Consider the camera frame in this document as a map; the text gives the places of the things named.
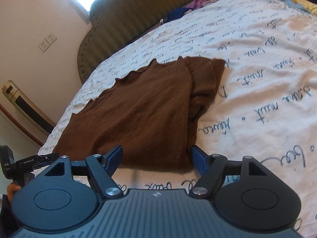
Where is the brown knit sweater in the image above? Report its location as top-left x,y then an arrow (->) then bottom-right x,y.
54,57 -> 225,173

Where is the person's left hand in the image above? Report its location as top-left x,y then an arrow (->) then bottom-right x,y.
7,182 -> 21,202

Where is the white script-print bed sheet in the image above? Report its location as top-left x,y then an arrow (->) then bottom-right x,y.
39,0 -> 316,237

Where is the gold black tower appliance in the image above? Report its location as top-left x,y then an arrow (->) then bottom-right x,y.
2,80 -> 56,134

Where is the blue cloth on bed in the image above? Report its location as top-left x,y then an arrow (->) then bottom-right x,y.
163,8 -> 192,23

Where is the olive green upholstered headboard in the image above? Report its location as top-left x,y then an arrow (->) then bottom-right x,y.
77,0 -> 193,83

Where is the purple garment on bed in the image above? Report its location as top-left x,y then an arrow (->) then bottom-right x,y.
185,0 -> 216,10

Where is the double white wall socket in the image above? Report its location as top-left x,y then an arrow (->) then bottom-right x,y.
38,33 -> 57,53

